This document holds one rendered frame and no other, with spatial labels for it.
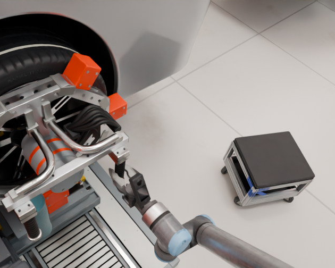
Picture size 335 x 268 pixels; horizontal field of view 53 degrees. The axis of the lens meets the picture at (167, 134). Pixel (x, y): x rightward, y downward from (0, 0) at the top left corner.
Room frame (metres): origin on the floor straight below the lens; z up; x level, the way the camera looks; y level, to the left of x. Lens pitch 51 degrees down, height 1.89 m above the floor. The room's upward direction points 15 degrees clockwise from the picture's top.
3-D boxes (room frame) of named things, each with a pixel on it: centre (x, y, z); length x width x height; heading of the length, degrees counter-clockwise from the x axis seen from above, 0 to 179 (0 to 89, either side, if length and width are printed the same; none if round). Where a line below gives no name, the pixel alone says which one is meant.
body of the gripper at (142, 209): (0.56, 0.04, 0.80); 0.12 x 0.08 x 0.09; 53
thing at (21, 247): (0.74, 0.56, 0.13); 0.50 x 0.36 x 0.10; 143
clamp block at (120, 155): (0.65, 0.16, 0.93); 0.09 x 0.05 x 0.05; 53
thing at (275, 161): (1.29, -0.66, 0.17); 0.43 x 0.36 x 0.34; 117
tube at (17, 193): (0.48, 0.38, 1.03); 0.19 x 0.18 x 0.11; 53
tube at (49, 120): (0.64, 0.27, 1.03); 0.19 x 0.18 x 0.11; 53
